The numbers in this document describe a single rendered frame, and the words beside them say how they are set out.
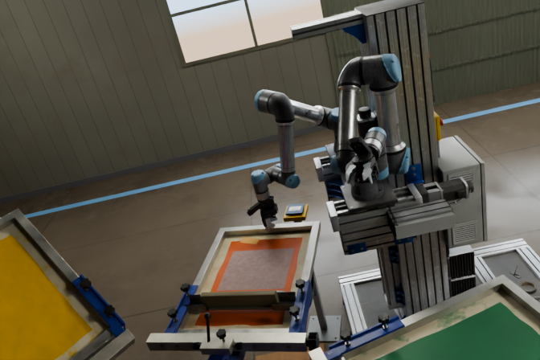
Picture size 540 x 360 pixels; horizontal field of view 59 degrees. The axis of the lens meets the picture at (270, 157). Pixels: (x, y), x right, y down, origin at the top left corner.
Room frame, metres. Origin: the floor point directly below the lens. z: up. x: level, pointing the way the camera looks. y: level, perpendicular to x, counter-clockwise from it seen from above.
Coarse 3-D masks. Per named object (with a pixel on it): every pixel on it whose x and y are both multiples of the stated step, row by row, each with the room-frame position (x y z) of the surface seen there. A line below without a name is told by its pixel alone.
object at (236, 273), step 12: (264, 240) 2.18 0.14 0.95; (228, 252) 2.16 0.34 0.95; (240, 252) 2.13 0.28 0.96; (252, 252) 2.10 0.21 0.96; (228, 264) 2.05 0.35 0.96; (240, 264) 2.03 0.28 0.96; (252, 264) 2.00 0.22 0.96; (216, 276) 1.98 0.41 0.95; (228, 276) 1.95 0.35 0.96; (240, 276) 1.93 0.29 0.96; (252, 276) 1.91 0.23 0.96; (216, 288) 1.89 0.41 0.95; (228, 288) 1.86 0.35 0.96; (240, 288) 1.84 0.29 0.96; (204, 312) 1.75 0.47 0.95; (216, 312) 1.73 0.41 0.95; (228, 312) 1.71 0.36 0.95; (240, 312) 1.69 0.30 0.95; (204, 324) 1.67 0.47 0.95; (216, 324) 1.65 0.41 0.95; (228, 324) 1.63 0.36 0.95
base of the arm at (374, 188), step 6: (354, 180) 1.89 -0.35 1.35; (366, 180) 1.86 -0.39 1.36; (372, 180) 1.86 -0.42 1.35; (378, 180) 1.89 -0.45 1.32; (354, 186) 1.89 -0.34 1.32; (360, 186) 1.87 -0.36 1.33; (366, 186) 1.86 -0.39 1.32; (372, 186) 1.85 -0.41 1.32; (378, 186) 1.87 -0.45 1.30; (354, 192) 1.89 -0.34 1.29; (360, 192) 1.87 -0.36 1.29; (366, 192) 1.85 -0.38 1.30; (372, 192) 1.85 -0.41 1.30; (378, 192) 1.85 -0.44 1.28; (354, 198) 1.89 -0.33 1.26; (360, 198) 1.86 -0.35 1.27; (366, 198) 1.84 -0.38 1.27; (372, 198) 1.84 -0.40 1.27
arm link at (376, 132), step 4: (372, 128) 1.66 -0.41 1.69; (376, 128) 1.65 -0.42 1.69; (380, 128) 1.65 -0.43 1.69; (368, 132) 1.64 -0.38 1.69; (372, 132) 1.62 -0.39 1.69; (376, 132) 1.61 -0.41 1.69; (380, 132) 1.62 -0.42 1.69; (384, 132) 1.64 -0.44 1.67; (368, 136) 1.60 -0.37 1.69; (372, 136) 1.59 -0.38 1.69; (376, 136) 1.59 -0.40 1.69; (380, 136) 1.59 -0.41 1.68; (384, 136) 1.62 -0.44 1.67; (364, 140) 1.59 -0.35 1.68; (380, 140) 1.57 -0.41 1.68; (384, 140) 1.60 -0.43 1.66; (384, 144) 1.60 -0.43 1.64; (384, 148) 1.59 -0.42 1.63; (384, 152) 1.59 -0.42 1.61
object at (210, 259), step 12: (228, 228) 2.33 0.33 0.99; (240, 228) 2.30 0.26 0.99; (252, 228) 2.27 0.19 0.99; (264, 228) 2.24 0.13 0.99; (276, 228) 2.22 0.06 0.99; (288, 228) 2.20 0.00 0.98; (300, 228) 2.18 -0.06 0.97; (312, 228) 2.13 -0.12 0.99; (216, 240) 2.25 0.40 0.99; (312, 240) 2.03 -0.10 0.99; (216, 252) 2.16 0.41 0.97; (312, 252) 1.93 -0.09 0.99; (204, 264) 2.06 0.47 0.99; (312, 264) 1.85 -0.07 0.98; (204, 276) 1.97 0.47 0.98
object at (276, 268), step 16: (272, 240) 2.16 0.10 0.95; (288, 240) 2.13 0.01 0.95; (272, 256) 2.02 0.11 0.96; (288, 256) 1.99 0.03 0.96; (256, 272) 1.93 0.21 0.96; (272, 272) 1.90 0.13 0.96; (288, 272) 1.87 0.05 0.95; (256, 288) 1.81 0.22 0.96; (272, 288) 1.78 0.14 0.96; (288, 288) 1.76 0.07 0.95; (240, 320) 1.64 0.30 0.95; (256, 320) 1.61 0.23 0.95; (272, 320) 1.59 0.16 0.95
